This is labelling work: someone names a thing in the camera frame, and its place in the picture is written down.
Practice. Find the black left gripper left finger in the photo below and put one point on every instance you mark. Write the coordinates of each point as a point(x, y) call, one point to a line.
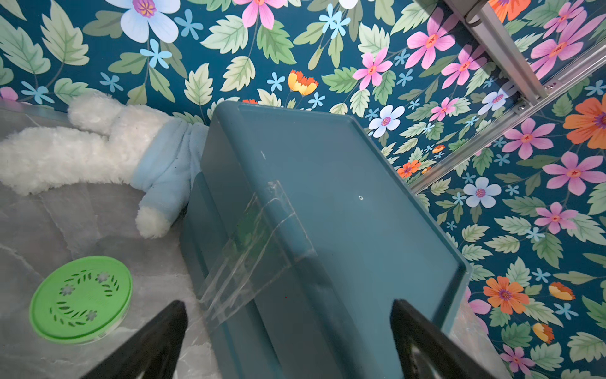
point(152, 352)

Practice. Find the teal drawer cabinet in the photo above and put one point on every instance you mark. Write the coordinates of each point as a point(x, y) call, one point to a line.
point(299, 236)

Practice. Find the green lidded air freshener can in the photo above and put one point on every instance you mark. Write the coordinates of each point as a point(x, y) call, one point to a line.
point(82, 301)

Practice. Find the aluminium corner frame post right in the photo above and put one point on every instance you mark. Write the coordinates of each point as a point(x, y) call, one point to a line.
point(481, 21)

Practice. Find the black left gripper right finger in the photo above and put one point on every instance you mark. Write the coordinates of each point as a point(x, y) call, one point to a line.
point(424, 351)

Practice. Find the white plush toy blue hoodie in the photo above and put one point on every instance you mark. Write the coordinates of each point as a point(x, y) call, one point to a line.
point(110, 142)

